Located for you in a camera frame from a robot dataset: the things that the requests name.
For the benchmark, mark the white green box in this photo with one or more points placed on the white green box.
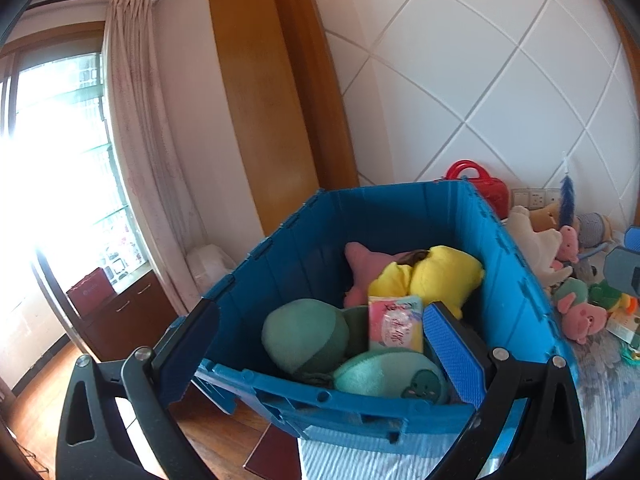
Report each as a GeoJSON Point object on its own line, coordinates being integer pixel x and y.
{"type": "Point", "coordinates": [625, 327]}

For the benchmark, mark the cloth-covered desktop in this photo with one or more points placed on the cloth-covered desktop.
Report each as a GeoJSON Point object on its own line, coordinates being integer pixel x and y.
{"type": "Point", "coordinates": [600, 410]}

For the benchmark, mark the green yellow duck plush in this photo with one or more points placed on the green yellow duck plush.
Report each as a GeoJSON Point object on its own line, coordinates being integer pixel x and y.
{"type": "Point", "coordinates": [612, 295]}

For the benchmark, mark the pink pig plush green dress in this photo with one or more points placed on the pink pig plush green dress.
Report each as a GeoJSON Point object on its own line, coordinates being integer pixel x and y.
{"type": "Point", "coordinates": [580, 317]}

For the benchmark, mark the dark red box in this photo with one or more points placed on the dark red box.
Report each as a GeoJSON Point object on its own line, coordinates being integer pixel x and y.
{"type": "Point", "coordinates": [90, 287]}

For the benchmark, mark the blue feather toy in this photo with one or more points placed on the blue feather toy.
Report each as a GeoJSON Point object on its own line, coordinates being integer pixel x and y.
{"type": "Point", "coordinates": [567, 195]}

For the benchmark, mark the brown dog plush striped shirt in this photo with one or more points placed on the brown dog plush striped shirt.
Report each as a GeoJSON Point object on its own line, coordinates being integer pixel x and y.
{"type": "Point", "coordinates": [595, 222]}

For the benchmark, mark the round green plush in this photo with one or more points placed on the round green plush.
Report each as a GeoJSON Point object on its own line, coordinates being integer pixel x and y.
{"type": "Point", "coordinates": [305, 330]}

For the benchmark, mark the teal yellow plastic bag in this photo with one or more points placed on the teal yellow plastic bag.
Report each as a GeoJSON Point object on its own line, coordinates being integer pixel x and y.
{"type": "Point", "coordinates": [631, 358]}

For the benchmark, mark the pale pink curtain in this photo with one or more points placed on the pale pink curtain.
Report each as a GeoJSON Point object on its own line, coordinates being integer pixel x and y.
{"type": "Point", "coordinates": [135, 135]}

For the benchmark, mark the white floor appliance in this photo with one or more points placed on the white floor appliance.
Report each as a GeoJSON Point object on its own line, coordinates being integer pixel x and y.
{"type": "Point", "coordinates": [210, 265]}

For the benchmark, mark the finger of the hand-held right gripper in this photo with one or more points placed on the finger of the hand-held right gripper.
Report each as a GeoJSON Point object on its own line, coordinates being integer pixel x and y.
{"type": "Point", "coordinates": [633, 235]}
{"type": "Point", "coordinates": [620, 265]}

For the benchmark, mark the window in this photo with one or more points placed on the window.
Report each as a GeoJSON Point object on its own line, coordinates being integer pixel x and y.
{"type": "Point", "coordinates": [55, 160]}

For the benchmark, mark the dark curtain rod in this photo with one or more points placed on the dark curtain rod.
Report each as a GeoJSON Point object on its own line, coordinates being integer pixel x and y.
{"type": "Point", "coordinates": [75, 0]}

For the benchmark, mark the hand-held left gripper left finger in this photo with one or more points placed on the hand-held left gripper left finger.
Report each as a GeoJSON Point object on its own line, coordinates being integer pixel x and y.
{"type": "Point", "coordinates": [190, 350]}

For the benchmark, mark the white cat plush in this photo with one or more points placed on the white cat plush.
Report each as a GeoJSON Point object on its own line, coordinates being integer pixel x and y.
{"type": "Point", "coordinates": [535, 245]}

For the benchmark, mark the white wall hook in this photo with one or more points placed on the white wall hook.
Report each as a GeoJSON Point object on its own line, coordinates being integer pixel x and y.
{"type": "Point", "coordinates": [565, 160]}

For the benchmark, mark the floral tissue pack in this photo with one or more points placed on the floral tissue pack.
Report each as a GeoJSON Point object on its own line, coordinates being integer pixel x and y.
{"type": "Point", "coordinates": [395, 325]}

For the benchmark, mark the pink starfish plush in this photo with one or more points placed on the pink starfish plush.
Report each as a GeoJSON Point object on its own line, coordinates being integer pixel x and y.
{"type": "Point", "coordinates": [362, 267]}

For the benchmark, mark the red toy suitcase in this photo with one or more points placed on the red toy suitcase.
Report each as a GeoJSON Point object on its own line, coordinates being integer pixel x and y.
{"type": "Point", "coordinates": [475, 180]}

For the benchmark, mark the pink pig plush red dress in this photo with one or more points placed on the pink pig plush red dress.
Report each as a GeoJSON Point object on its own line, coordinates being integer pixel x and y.
{"type": "Point", "coordinates": [569, 245]}

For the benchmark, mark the blue plastic crate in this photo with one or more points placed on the blue plastic crate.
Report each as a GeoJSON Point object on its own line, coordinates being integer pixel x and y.
{"type": "Point", "coordinates": [510, 285]}

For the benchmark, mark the yellow striped plush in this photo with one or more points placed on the yellow striped plush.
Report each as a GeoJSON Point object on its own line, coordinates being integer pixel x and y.
{"type": "Point", "coordinates": [440, 275]}

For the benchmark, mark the wall socket panel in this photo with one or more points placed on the wall socket panel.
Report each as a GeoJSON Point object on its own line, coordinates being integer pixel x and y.
{"type": "Point", "coordinates": [532, 197]}

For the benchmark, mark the dark wooden cabinet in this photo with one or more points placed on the dark wooden cabinet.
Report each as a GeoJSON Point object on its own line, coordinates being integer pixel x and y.
{"type": "Point", "coordinates": [130, 315]}

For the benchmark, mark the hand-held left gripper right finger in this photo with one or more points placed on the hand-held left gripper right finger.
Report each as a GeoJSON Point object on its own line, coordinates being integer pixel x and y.
{"type": "Point", "coordinates": [450, 350]}

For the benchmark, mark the pale green face plush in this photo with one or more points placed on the pale green face plush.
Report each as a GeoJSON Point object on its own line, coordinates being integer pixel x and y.
{"type": "Point", "coordinates": [385, 372]}

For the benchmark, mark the wooden wall trim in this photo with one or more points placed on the wooden wall trim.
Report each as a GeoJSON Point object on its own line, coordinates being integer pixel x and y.
{"type": "Point", "coordinates": [270, 85]}
{"type": "Point", "coordinates": [631, 45]}

